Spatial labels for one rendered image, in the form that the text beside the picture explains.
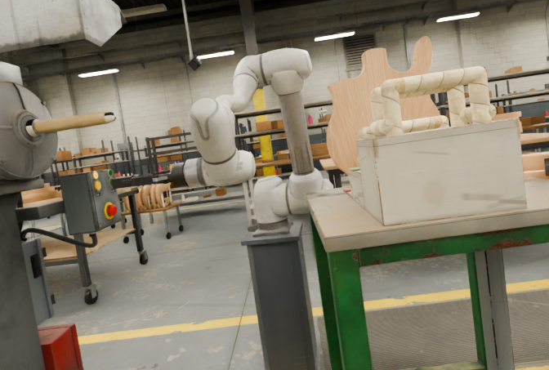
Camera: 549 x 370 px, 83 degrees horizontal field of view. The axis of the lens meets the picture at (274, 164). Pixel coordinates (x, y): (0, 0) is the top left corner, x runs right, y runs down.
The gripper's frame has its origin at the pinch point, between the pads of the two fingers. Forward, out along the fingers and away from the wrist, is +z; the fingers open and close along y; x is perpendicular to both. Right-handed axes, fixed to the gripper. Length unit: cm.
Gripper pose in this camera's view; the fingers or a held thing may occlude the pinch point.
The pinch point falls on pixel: (124, 182)
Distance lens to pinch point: 108.3
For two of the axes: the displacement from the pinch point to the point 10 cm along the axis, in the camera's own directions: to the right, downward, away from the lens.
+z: -9.9, 1.3, 0.4
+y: 0.3, -0.8, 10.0
